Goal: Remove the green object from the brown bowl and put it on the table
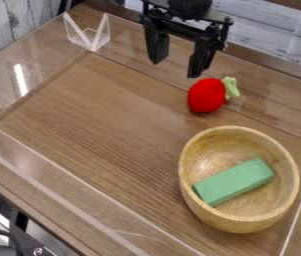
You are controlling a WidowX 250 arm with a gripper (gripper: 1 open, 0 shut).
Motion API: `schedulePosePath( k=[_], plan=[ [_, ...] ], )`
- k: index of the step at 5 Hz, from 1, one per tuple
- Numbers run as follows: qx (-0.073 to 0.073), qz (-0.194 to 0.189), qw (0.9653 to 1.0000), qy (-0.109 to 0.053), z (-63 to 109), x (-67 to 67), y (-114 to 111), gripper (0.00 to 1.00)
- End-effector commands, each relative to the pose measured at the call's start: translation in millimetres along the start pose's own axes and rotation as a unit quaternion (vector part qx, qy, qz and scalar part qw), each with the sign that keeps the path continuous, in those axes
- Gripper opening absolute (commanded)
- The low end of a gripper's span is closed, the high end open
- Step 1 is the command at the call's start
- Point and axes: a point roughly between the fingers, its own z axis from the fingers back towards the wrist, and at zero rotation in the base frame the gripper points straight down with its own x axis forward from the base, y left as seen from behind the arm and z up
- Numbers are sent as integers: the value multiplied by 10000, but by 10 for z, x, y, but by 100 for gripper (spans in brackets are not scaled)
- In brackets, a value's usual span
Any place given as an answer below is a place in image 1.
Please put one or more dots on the light wooden bowl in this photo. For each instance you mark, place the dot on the light wooden bowl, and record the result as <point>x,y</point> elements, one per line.
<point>215,150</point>

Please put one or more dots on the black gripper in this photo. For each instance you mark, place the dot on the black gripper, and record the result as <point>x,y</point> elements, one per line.
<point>191,20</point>

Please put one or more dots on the green rectangular block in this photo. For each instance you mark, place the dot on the green rectangular block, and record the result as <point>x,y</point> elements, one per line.
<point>233,182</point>

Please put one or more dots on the red plush strawberry toy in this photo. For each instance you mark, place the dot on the red plush strawberry toy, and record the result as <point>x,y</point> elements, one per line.
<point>210,93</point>

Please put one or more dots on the black table leg frame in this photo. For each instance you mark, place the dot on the black table leg frame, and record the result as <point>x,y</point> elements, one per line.
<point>30,246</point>

